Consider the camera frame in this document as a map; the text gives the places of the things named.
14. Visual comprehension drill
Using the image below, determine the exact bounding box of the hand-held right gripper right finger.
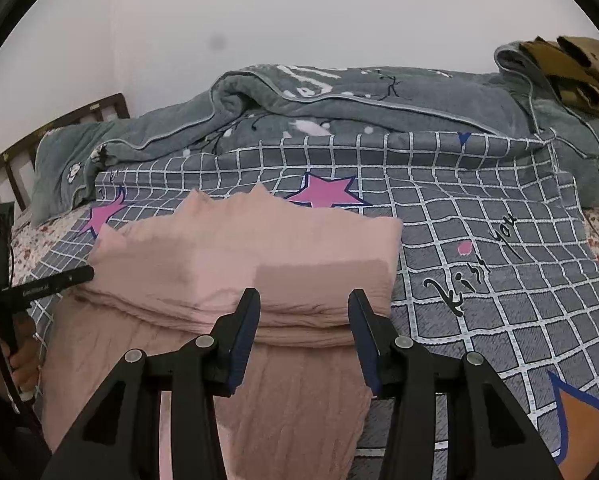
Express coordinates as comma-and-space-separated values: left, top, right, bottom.
348, 289, 564, 480

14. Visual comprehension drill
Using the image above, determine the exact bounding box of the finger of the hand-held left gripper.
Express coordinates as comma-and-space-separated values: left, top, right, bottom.
0, 266, 96, 312

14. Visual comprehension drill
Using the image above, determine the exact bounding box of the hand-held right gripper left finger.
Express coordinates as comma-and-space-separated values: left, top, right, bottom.
40, 287, 261, 480

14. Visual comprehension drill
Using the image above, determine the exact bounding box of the pink knitted sweater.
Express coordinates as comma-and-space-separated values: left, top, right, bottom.
34, 183, 404, 480

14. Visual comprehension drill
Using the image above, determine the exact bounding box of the brown clothes pile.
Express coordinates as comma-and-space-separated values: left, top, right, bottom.
518, 35, 599, 122

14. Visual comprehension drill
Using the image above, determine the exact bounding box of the person's left hand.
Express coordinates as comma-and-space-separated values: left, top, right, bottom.
0, 310, 43, 402

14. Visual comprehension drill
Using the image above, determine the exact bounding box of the dark wooden bed headboard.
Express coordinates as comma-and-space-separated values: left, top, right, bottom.
0, 92, 130, 241

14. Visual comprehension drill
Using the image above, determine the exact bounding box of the grey checked star-print duvet cover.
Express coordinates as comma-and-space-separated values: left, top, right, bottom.
30, 130, 599, 480

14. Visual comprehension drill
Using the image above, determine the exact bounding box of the grey-green fleece blanket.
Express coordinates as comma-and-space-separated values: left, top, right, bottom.
30, 42, 599, 228

